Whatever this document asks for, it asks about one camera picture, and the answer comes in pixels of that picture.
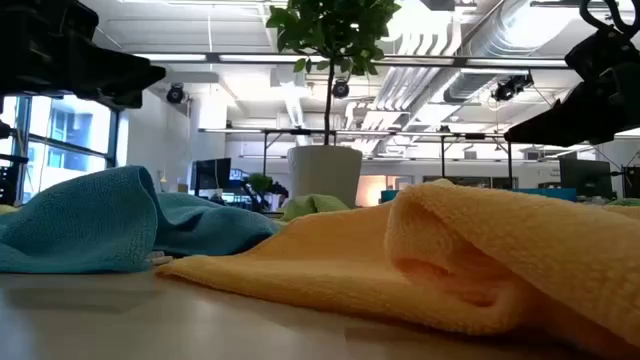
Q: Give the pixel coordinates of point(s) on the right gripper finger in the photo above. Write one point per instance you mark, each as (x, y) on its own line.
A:
(610, 100)
(555, 131)

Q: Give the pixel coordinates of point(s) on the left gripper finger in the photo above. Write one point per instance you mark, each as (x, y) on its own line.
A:
(120, 72)
(120, 100)

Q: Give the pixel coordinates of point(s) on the teal plastic bin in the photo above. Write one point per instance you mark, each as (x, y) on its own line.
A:
(545, 195)

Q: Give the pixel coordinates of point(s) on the grey microfiber towel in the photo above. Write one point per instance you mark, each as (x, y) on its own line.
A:
(75, 220)

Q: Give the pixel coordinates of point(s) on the blue microfiber towel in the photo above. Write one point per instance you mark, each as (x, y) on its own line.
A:
(215, 225)

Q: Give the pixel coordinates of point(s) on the lime green microfiber towel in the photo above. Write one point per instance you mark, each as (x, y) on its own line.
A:
(312, 206)

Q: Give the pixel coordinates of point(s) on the orange microfiber towel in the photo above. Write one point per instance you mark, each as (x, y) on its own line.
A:
(325, 260)

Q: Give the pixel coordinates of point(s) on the black background robot arm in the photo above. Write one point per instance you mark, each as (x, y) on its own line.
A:
(280, 192)

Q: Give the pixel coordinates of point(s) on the yellow microfiber towel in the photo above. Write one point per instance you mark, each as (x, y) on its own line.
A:
(6, 210)

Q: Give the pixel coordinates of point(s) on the black computer monitor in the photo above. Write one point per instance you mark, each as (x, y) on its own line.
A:
(212, 174)
(585, 177)

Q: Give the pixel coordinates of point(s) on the black overhead beam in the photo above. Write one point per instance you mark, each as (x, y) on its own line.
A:
(250, 59)

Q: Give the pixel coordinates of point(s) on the black background equipment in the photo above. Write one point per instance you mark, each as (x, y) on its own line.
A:
(7, 182)

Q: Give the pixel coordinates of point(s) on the small background plant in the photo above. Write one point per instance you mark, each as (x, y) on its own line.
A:
(260, 182)

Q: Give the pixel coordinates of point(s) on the green plant in white pot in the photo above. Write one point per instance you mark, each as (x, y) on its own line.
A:
(325, 175)

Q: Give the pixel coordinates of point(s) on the window with black frame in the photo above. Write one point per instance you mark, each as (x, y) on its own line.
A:
(75, 130)

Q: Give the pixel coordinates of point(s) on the black round overhead camera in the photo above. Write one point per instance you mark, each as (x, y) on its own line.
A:
(340, 89)
(175, 94)

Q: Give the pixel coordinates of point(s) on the black background rig frame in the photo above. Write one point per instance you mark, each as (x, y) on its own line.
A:
(442, 150)

